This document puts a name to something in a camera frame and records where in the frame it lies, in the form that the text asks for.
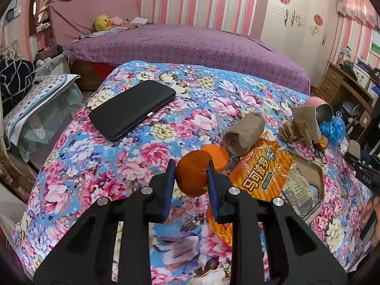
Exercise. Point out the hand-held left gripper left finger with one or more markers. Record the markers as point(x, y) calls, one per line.
point(168, 191)

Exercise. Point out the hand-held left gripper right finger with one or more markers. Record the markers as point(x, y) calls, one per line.
point(212, 194)

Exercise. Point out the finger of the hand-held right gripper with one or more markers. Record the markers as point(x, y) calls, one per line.
point(354, 157)

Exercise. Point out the dark orange peel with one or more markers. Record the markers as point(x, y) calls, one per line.
point(191, 173)

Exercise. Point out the pink bin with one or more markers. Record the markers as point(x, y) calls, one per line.
point(325, 111)

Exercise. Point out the tan felt piece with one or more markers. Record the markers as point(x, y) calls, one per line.
point(307, 121)

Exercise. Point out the cardboard box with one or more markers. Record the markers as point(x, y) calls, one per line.
point(302, 193)

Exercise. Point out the person's right hand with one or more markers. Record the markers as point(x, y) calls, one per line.
point(374, 213)

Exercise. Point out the blue plastic bag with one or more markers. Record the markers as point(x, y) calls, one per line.
point(334, 129)

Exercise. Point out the black box with round logo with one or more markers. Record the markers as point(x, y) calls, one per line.
point(340, 111)

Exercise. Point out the orange snack packet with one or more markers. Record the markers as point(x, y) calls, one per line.
point(261, 172)

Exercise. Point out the crumpled brown paper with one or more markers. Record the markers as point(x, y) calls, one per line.
point(291, 133)

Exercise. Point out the brown cardboard tube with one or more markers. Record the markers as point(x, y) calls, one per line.
point(243, 133)

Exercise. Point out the wooden desk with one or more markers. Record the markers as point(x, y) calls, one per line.
point(334, 78)

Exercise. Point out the white storage box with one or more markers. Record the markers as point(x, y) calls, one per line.
point(362, 75)

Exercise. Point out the black phone case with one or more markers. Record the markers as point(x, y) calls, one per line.
point(130, 109)

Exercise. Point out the desk lamp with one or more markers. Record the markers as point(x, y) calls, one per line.
point(344, 55)

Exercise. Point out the white wardrobe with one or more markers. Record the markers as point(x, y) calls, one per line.
point(297, 26)

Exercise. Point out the purple dotted bed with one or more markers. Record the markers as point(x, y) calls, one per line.
point(190, 44)

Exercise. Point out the pink curtain valance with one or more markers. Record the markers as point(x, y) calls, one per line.
point(359, 3)

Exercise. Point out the polka-dot cushion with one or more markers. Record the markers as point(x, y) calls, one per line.
point(38, 95)

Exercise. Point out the white bedside cabinet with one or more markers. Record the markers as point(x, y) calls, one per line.
point(52, 63)

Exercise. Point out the pile of clothes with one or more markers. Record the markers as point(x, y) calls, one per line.
point(130, 21)

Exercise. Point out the yellow duck plush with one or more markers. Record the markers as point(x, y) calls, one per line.
point(102, 23)

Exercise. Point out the dark patterned cloth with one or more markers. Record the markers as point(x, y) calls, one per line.
point(14, 80)

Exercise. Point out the pink headboard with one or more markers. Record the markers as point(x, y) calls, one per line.
point(77, 17)

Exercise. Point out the small landscape wall picture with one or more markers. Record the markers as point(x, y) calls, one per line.
point(375, 43)

